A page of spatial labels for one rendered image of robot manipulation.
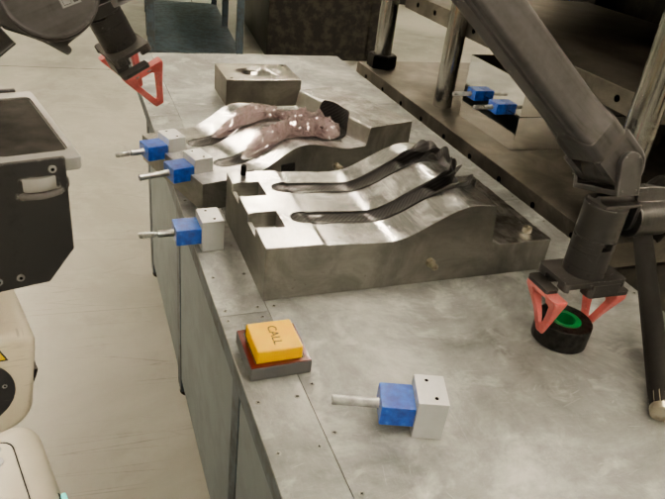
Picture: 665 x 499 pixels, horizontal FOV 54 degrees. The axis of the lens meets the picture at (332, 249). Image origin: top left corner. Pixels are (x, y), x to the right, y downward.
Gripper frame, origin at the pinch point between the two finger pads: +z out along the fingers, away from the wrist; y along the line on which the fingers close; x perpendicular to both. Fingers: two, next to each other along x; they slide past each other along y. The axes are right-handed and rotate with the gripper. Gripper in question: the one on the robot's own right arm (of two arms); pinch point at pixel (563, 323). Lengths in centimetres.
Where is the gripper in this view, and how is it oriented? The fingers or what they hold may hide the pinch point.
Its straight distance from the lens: 101.3
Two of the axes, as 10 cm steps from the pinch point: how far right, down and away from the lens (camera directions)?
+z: -1.2, 8.6, 4.9
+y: 9.3, -0.7, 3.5
